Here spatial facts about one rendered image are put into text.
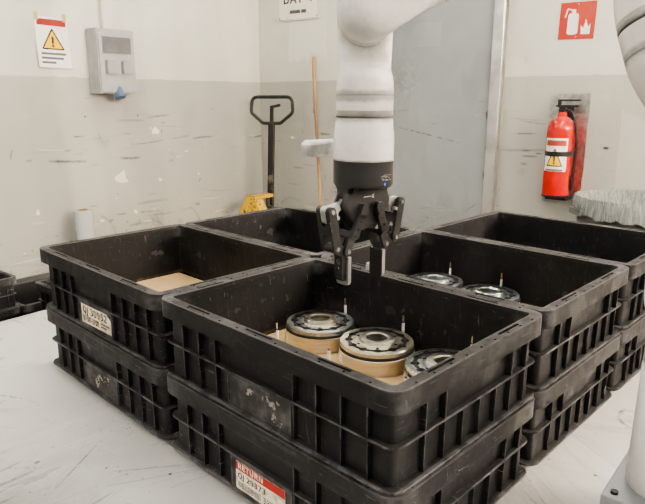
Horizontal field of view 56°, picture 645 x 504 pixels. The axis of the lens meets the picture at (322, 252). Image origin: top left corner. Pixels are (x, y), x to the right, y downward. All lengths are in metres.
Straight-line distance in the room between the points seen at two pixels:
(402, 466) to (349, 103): 0.40
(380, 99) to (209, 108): 4.26
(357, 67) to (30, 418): 0.73
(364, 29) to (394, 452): 0.45
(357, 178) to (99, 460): 0.52
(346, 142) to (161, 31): 4.05
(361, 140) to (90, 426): 0.60
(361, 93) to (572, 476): 0.57
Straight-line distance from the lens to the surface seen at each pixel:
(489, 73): 4.15
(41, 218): 4.25
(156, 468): 0.90
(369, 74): 0.73
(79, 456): 0.96
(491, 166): 4.12
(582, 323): 0.95
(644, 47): 0.72
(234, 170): 5.16
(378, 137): 0.74
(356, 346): 0.83
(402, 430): 0.60
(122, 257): 1.25
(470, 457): 0.71
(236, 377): 0.74
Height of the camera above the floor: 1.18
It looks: 14 degrees down
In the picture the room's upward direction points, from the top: straight up
